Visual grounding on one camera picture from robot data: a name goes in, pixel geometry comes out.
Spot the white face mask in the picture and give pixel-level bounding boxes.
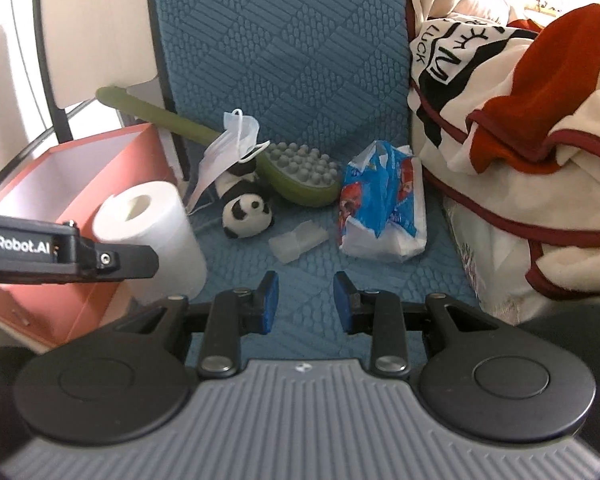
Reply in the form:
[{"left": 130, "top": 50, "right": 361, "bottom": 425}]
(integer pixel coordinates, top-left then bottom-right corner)
[{"left": 187, "top": 109, "right": 271, "bottom": 214}]

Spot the clear plastic packet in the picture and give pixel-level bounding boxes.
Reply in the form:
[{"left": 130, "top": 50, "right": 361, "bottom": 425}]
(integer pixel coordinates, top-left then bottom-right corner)
[{"left": 268, "top": 221, "right": 329, "bottom": 265}]

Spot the red black white printed blanket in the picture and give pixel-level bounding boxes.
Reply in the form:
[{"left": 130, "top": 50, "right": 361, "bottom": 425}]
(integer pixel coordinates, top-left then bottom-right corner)
[{"left": 405, "top": 0, "right": 600, "bottom": 332}]

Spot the white toilet paper roll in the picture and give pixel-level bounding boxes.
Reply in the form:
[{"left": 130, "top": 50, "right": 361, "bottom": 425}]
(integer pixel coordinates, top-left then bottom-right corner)
[{"left": 92, "top": 181, "right": 209, "bottom": 307}]

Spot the blue printed tissue pack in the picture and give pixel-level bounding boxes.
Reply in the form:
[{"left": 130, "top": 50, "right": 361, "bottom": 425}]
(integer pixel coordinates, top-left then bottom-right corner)
[{"left": 337, "top": 140, "right": 429, "bottom": 264}]

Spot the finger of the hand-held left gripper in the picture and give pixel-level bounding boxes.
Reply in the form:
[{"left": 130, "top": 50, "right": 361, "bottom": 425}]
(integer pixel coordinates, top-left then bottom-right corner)
[{"left": 80, "top": 241, "right": 160, "bottom": 282}]

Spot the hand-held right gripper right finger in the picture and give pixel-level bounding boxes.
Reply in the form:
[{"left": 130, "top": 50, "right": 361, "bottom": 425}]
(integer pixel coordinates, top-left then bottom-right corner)
[{"left": 332, "top": 270, "right": 501, "bottom": 379}]

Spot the white wardrobe door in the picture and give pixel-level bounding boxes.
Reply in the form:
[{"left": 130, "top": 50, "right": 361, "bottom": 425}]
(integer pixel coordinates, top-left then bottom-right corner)
[{"left": 0, "top": 0, "right": 56, "bottom": 196}]

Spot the small panda plush toy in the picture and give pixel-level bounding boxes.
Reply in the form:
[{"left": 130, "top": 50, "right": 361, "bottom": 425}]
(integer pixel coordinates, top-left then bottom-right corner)
[{"left": 215, "top": 160, "right": 275, "bottom": 239}]

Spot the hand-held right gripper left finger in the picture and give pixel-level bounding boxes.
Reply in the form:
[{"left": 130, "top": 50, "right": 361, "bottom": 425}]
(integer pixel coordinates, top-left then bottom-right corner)
[{"left": 115, "top": 270, "right": 281, "bottom": 379}]

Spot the white chair with black frame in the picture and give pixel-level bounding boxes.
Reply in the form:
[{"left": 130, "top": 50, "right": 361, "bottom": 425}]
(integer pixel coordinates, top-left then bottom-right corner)
[{"left": 31, "top": 0, "right": 188, "bottom": 183}]

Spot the green long-handled massage brush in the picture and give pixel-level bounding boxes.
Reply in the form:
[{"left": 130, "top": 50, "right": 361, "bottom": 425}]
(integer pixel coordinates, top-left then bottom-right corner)
[{"left": 95, "top": 86, "right": 342, "bottom": 209}]

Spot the orange cardboard box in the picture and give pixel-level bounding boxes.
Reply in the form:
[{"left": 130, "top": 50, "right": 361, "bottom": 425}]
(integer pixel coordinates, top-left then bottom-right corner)
[{"left": 0, "top": 122, "right": 182, "bottom": 356}]

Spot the blue textured seat cushion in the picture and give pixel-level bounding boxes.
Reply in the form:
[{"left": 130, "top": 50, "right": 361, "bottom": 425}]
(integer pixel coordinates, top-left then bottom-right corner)
[{"left": 145, "top": 0, "right": 482, "bottom": 362}]

